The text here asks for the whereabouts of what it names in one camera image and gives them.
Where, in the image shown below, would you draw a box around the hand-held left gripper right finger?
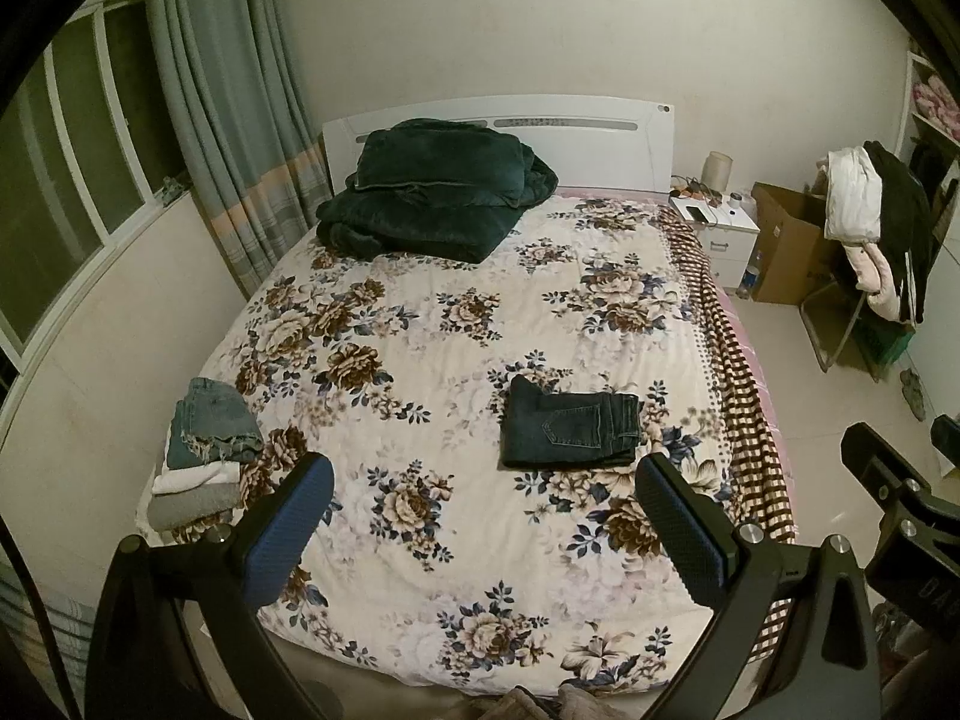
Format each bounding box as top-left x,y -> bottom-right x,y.
635,452 -> 882,720

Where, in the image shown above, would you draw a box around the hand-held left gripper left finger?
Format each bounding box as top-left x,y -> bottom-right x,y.
86,452 -> 336,720

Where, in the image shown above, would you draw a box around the dark blue jeans pants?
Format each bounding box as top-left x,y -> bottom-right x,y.
501,375 -> 646,470

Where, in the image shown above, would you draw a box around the grey slipper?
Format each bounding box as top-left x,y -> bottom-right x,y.
900,367 -> 932,422

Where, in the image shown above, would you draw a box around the folded grey cloth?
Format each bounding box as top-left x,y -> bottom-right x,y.
146,480 -> 242,531

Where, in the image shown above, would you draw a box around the folded white cloth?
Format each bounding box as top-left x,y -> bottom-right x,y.
152,461 -> 242,497

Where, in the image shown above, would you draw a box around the green plastic crate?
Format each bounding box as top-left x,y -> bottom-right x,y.
855,307 -> 917,370

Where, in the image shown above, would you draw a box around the folded frayed denim shorts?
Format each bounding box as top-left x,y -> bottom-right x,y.
166,377 -> 263,470

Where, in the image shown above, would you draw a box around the pink garment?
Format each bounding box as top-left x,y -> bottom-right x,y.
847,240 -> 913,320

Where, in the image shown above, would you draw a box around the brown checkered bed sheet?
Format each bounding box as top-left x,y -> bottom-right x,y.
660,206 -> 797,646

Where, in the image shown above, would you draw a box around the white shelving unit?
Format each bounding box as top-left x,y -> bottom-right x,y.
892,51 -> 960,421

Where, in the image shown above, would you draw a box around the black garment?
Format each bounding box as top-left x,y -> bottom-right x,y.
862,140 -> 940,325

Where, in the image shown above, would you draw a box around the bed with floral quilt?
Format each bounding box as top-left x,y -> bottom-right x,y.
135,195 -> 797,698

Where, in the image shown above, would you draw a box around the brown cardboard box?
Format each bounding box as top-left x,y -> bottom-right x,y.
750,181 -> 842,307

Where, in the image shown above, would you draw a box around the white nightstand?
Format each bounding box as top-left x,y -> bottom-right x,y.
670,191 -> 761,290

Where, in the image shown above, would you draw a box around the white jacket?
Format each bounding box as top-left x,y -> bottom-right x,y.
823,146 -> 886,245

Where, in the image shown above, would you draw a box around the striped cloth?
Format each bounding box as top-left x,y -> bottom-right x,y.
0,577 -> 98,720

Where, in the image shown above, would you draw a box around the pink folded bedding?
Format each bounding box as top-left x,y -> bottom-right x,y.
911,75 -> 960,130

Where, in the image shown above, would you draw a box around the dark green plush blanket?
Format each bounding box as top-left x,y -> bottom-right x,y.
315,118 -> 560,265

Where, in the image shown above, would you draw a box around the white bed headboard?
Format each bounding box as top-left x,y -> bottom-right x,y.
321,95 -> 674,200

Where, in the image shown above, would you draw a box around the green striped curtain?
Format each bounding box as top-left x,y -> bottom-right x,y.
142,0 -> 331,301

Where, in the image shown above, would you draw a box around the white framed window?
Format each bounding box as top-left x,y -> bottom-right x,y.
0,0 -> 193,391

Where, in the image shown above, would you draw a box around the metal frame chair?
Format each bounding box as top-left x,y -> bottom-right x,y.
799,277 -> 901,383

